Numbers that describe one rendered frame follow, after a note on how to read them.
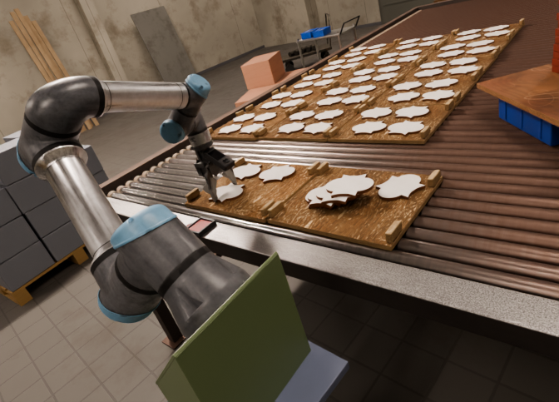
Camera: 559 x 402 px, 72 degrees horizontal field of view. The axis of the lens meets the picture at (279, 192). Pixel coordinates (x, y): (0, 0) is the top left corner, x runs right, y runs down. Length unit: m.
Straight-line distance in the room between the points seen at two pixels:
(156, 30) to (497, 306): 10.81
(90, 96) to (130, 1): 10.54
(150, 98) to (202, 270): 0.55
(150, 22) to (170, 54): 0.86
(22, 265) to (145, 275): 2.85
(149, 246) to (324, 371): 0.41
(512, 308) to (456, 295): 0.10
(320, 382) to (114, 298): 0.42
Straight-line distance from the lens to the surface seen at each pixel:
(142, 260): 0.70
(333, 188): 1.14
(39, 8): 10.67
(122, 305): 0.81
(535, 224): 1.06
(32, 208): 3.49
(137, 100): 1.06
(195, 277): 0.67
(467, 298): 0.87
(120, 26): 11.23
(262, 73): 5.39
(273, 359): 0.77
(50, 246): 3.58
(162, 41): 11.20
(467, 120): 1.65
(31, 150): 1.02
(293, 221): 1.14
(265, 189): 1.38
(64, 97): 0.97
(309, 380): 0.83
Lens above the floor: 1.53
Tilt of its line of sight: 27 degrees down
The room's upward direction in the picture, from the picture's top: 17 degrees counter-clockwise
